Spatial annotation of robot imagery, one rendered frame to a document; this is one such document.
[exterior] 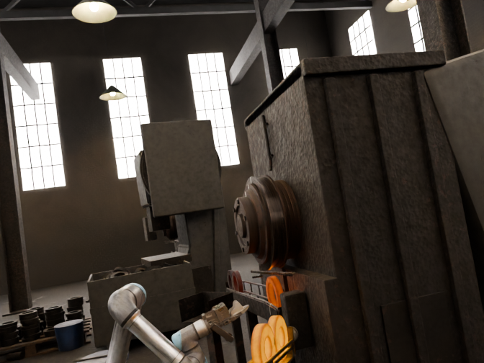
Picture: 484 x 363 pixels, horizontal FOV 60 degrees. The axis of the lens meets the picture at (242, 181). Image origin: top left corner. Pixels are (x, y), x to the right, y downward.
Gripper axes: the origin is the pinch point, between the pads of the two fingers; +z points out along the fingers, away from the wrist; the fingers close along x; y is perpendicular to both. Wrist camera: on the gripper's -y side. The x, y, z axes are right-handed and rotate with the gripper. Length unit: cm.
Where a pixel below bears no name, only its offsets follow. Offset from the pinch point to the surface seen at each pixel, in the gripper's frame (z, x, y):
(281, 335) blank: 3.0, -35.0, -4.9
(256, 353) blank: -11, -56, 3
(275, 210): 29.3, -8.3, 34.9
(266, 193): 30, -4, 43
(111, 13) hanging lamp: 61, 429, 350
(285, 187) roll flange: 41, 1, 42
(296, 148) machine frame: 49, -15, 56
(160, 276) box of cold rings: -33, 248, -3
